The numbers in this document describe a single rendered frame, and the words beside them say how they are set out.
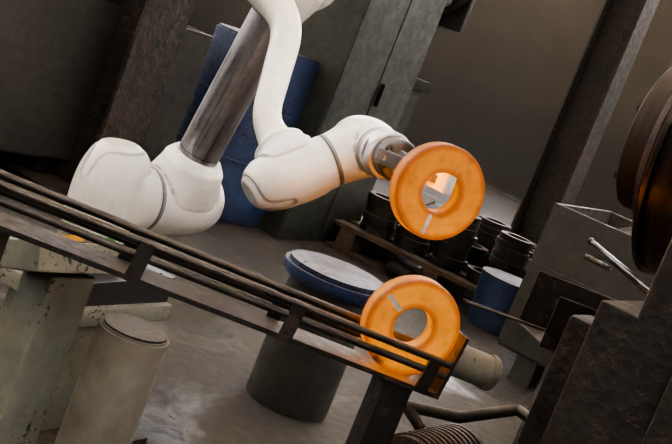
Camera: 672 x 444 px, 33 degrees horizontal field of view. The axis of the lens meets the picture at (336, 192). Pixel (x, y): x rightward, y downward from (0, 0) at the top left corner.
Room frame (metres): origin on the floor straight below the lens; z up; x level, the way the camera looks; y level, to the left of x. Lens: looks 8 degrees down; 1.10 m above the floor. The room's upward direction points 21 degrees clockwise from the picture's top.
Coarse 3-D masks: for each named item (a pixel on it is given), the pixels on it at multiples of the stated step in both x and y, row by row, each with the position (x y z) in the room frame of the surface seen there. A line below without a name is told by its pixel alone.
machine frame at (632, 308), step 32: (608, 320) 1.59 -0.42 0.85; (640, 320) 1.57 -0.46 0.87; (608, 352) 1.58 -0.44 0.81; (640, 352) 1.56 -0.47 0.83; (576, 384) 1.59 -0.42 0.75; (608, 384) 1.57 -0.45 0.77; (640, 384) 1.55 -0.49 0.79; (576, 416) 1.58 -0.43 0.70; (608, 416) 1.56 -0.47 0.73; (640, 416) 1.54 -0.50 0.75
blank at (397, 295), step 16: (384, 288) 1.71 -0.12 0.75; (400, 288) 1.71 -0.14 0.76; (416, 288) 1.71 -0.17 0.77; (432, 288) 1.72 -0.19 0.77; (368, 304) 1.71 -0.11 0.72; (384, 304) 1.70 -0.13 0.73; (400, 304) 1.71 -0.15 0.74; (416, 304) 1.72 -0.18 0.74; (432, 304) 1.73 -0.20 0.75; (448, 304) 1.73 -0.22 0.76; (368, 320) 1.70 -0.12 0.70; (384, 320) 1.70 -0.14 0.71; (432, 320) 1.73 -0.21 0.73; (448, 320) 1.74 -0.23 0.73; (432, 336) 1.73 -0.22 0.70; (448, 336) 1.74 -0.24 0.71; (368, 352) 1.71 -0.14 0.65; (400, 352) 1.72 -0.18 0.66; (432, 352) 1.74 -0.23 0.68; (448, 352) 1.74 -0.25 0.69; (384, 368) 1.71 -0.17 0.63; (400, 368) 1.72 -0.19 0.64
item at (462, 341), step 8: (464, 336) 1.74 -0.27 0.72; (456, 344) 1.75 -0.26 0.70; (464, 344) 1.73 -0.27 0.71; (456, 352) 1.74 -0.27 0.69; (448, 360) 1.75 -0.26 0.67; (456, 360) 1.73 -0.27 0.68; (440, 368) 1.76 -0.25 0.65; (448, 376) 1.73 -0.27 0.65; (432, 384) 1.75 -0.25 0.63; (440, 384) 1.74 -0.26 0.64; (440, 392) 1.73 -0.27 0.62
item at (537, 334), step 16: (544, 288) 2.73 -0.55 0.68; (560, 288) 2.73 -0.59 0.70; (576, 288) 2.73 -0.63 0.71; (528, 304) 2.73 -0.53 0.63; (544, 304) 2.73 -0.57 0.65; (560, 304) 2.47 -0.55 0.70; (576, 304) 2.47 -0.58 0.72; (592, 304) 2.74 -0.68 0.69; (528, 320) 2.73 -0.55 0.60; (544, 320) 2.73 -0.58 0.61; (560, 320) 2.47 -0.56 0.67; (544, 336) 2.47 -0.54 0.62; (560, 336) 2.47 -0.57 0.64
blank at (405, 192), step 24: (432, 144) 1.80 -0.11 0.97; (408, 168) 1.78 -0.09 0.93; (432, 168) 1.79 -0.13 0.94; (456, 168) 1.81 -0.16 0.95; (480, 168) 1.83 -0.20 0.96; (408, 192) 1.78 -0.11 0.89; (456, 192) 1.83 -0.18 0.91; (480, 192) 1.83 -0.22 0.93; (408, 216) 1.79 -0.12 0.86; (432, 216) 1.80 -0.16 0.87; (456, 216) 1.82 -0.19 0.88
